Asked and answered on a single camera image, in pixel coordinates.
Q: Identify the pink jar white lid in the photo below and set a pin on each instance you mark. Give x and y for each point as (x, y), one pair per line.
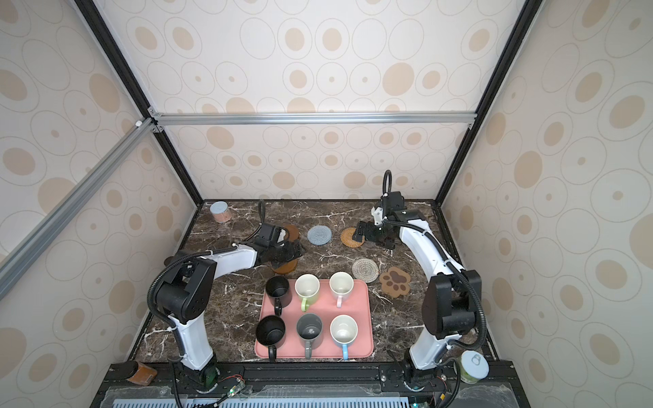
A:
(221, 212)

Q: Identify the grey mug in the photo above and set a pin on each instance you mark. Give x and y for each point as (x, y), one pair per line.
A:
(310, 331)

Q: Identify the horizontal aluminium bar rear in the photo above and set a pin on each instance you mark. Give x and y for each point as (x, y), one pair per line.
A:
(316, 118)

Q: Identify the black mug front left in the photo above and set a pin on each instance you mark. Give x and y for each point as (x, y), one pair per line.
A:
(271, 333)

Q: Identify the grey felt round coaster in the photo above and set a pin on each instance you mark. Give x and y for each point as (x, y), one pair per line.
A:
(319, 235)

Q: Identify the cork paw print coaster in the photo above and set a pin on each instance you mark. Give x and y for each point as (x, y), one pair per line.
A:
(395, 282)

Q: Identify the white woven round coaster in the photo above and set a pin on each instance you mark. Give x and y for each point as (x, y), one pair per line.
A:
(365, 269)

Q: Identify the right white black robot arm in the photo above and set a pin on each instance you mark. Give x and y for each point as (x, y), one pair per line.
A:
(452, 312)

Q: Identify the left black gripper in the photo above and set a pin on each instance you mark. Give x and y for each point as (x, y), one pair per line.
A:
(292, 254)

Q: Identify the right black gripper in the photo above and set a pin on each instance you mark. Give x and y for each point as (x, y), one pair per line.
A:
(370, 233)

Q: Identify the brown block on rail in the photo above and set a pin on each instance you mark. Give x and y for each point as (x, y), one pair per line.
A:
(140, 374)

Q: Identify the blue handled white mug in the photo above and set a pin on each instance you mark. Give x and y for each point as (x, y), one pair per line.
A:
(344, 331)

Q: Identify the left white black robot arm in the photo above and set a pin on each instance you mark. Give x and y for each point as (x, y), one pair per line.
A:
(179, 296)

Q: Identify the light brown wooden coaster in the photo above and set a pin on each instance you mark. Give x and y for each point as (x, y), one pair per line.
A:
(287, 267)

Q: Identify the diagonal aluminium bar left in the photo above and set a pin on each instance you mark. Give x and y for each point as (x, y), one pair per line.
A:
(33, 246)

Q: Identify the pink handled white mug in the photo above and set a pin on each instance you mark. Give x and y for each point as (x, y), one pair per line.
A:
(341, 285)

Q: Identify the green handled white mug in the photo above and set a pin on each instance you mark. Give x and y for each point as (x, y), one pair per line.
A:
(308, 289)

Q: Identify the black mug rear left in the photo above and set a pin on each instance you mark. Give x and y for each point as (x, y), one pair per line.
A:
(278, 291)

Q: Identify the dark brown wooden coaster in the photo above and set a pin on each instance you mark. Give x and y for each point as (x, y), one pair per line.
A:
(292, 232)

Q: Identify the black mug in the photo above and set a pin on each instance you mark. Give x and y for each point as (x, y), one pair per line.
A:
(278, 291)
(271, 333)

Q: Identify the woven rattan round coaster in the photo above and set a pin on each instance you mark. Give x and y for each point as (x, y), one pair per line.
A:
(348, 236)

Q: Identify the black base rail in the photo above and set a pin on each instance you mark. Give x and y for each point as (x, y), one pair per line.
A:
(340, 384)

